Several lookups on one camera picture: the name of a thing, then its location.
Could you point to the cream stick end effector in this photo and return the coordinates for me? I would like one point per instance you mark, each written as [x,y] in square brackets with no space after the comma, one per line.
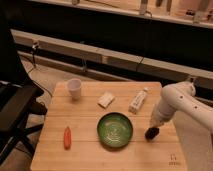
[156,123]

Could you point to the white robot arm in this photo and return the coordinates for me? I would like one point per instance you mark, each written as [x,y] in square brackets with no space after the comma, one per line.
[180,97]

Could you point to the small black eraser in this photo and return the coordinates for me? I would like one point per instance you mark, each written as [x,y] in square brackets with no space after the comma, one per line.
[151,133]

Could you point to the white tube bottle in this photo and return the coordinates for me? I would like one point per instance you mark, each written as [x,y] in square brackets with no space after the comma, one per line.
[138,101]

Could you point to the green ceramic bowl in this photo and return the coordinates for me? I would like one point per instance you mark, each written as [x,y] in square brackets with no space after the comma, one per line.
[114,130]

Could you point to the beige sponge block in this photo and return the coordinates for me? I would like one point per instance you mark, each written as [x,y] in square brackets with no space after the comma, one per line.
[105,100]

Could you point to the orange carrot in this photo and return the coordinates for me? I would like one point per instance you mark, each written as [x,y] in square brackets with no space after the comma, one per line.
[67,138]

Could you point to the white paper cup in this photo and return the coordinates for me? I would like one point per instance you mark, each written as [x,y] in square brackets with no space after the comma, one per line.
[74,86]

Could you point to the black office chair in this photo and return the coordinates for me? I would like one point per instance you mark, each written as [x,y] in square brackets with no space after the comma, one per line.
[18,96]

